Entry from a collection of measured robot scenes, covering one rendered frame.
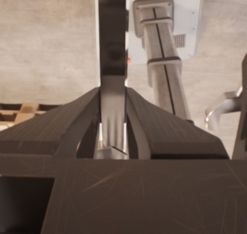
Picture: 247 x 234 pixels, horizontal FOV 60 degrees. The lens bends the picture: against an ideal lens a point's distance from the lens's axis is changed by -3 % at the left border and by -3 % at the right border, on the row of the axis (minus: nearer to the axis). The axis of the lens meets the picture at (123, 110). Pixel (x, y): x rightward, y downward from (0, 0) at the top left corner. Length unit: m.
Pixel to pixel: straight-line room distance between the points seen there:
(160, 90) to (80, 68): 1.15
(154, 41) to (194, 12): 0.41
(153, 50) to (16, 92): 1.53
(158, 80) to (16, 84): 1.53
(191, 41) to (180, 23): 0.14
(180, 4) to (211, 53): 0.66
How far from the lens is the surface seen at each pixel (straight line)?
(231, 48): 1.84
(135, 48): 1.36
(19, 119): 2.10
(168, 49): 0.90
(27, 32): 1.73
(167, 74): 0.81
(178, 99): 0.71
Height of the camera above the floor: 1.39
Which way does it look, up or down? 41 degrees down
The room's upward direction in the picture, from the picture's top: 180 degrees counter-clockwise
